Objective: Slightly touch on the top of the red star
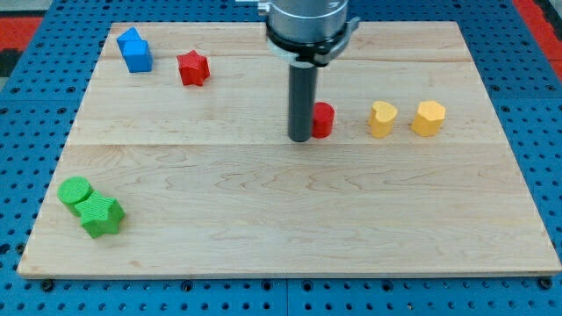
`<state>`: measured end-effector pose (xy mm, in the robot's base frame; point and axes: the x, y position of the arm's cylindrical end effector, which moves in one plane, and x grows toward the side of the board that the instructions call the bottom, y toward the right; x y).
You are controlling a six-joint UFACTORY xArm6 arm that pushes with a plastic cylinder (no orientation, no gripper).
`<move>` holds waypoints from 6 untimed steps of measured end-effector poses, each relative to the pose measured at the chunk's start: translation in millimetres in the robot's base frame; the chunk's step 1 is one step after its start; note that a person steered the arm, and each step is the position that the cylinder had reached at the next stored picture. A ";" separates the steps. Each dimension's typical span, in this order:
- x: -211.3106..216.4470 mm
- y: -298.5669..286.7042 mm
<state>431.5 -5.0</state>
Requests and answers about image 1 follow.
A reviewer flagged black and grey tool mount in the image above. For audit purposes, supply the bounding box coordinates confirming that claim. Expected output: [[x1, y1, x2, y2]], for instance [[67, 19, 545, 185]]
[[266, 17, 360, 68]]

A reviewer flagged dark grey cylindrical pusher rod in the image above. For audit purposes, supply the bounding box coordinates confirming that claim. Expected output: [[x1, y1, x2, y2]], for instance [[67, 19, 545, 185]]
[[288, 66, 317, 142]]

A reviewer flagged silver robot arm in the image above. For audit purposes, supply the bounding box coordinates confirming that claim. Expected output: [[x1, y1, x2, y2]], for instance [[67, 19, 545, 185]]
[[255, 0, 360, 142]]

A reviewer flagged red star block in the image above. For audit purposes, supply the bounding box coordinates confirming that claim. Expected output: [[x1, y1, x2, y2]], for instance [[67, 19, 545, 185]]
[[177, 50, 210, 86]]

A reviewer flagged green star block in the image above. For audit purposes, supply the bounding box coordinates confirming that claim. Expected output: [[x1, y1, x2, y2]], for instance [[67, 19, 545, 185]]
[[76, 190, 125, 239]]

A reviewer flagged red cylinder block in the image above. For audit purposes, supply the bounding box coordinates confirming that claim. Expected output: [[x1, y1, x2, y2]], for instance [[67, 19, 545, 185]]
[[312, 102, 335, 139]]

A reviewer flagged yellow heart block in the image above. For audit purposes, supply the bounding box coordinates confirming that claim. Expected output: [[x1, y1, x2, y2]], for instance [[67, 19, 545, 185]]
[[369, 101, 398, 139]]

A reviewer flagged yellow hexagon block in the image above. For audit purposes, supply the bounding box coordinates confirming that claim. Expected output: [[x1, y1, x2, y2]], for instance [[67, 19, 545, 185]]
[[411, 100, 446, 137]]

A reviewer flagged light wooden board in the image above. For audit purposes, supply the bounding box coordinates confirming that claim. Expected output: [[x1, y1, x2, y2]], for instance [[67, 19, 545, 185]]
[[18, 22, 561, 279]]

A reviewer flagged blue cube block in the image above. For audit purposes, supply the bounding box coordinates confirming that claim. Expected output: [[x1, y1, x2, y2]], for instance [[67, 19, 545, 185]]
[[122, 40, 153, 73]]

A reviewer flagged blue triangular block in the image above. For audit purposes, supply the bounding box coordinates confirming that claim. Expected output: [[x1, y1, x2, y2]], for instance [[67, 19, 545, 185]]
[[117, 26, 141, 53]]

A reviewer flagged green cylinder block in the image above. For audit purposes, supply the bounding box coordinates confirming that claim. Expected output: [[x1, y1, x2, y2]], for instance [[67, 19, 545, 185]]
[[57, 176, 93, 217]]

